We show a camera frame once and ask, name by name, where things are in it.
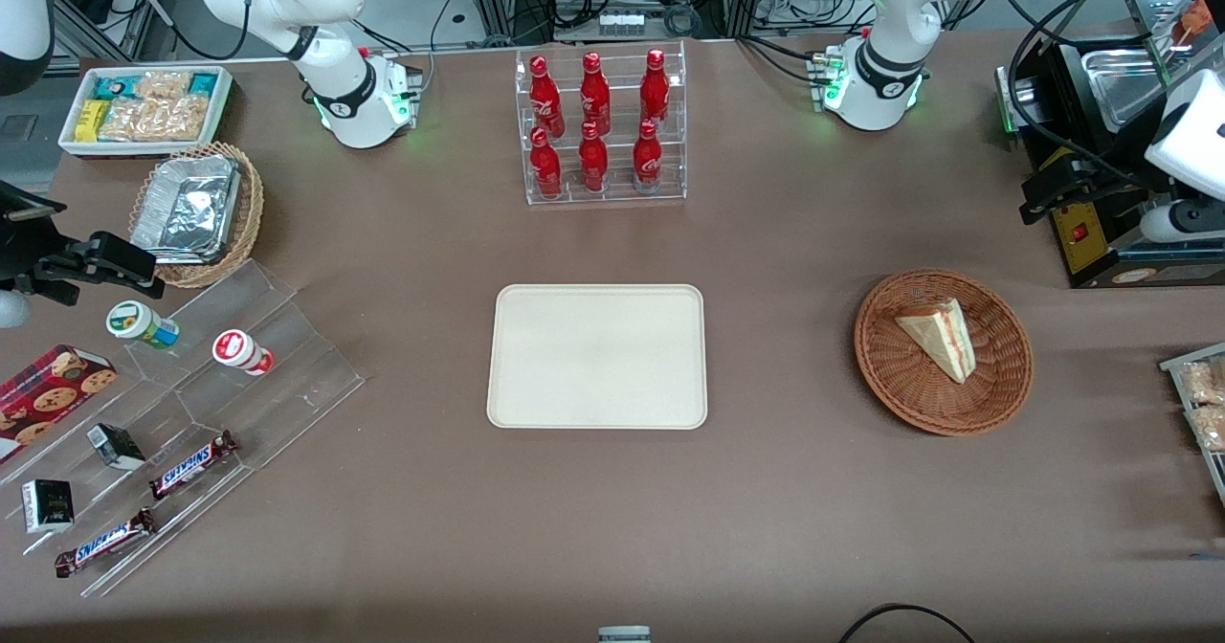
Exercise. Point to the red tartan cookie box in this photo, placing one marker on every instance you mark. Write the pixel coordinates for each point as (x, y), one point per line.
(48, 399)

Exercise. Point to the clear wrapped snack packet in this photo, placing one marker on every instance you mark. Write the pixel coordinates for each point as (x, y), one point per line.
(1210, 429)
(1204, 382)

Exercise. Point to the light tan wicker basket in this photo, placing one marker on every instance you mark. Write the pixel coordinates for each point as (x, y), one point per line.
(251, 212)

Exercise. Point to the small black carton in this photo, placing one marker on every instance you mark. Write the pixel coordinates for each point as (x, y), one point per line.
(48, 506)
(116, 447)

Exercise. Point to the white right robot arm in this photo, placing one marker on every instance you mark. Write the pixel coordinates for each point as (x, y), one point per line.
(345, 98)

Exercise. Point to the Snickers chocolate bar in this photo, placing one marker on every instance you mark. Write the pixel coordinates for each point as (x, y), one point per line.
(194, 464)
(105, 543)

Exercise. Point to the white power strip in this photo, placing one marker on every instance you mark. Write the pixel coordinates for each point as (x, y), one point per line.
(622, 23)

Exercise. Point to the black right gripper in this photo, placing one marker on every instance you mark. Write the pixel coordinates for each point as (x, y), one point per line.
(21, 246)

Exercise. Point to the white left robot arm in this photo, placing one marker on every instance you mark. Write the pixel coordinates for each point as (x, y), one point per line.
(885, 59)

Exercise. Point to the teal snack packet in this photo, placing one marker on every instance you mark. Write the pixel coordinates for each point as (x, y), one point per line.
(204, 82)
(117, 87)

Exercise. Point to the cream plastic tray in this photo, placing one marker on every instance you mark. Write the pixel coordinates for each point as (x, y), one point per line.
(597, 356)

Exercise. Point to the green lid yogurt cup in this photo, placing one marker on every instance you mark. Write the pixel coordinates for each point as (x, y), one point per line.
(139, 323)

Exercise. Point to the red lid yogurt cup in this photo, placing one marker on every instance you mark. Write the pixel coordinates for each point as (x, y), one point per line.
(239, 351)

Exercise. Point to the triangular sandwich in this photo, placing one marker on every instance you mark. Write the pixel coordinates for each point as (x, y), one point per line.
(943, 342)

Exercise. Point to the red cola bottle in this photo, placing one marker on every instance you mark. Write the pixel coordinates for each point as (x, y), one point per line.
(545, 165)
(655, 88)
(594, 93)
(648, 157)
(593, 160)
(543, 98)

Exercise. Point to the brown round wicker basket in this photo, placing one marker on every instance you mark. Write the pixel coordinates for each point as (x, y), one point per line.
(900, 385)

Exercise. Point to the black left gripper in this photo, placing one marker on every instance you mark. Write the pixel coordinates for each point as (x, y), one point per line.
(1113, 181)

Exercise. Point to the clear acrylic bottle rack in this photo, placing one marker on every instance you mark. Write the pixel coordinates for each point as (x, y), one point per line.
(605, 193)

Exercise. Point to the yellow snack packet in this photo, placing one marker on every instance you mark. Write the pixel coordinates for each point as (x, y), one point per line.
(91, 121)

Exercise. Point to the clear rice cracker packet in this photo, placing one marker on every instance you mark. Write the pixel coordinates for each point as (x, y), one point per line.
(163, 84)
(182, 117)
(126, 121)

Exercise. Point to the silver foil container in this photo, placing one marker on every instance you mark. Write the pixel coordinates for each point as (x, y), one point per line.
(187, 210)

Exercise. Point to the white snack bin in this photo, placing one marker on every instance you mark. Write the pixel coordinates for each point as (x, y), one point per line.
(69, 144)

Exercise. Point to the small grey device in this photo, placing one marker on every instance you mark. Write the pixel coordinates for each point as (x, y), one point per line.
(624, 634)

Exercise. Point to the clear acrylic stepped display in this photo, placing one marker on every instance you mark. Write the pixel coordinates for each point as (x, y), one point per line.
(287, 385)

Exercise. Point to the metal shelf rack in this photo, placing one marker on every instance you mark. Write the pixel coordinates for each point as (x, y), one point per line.
(1175, 361)

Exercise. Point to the black machine with yellow panel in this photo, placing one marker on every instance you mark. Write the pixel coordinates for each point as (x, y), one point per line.
(1101, 255)

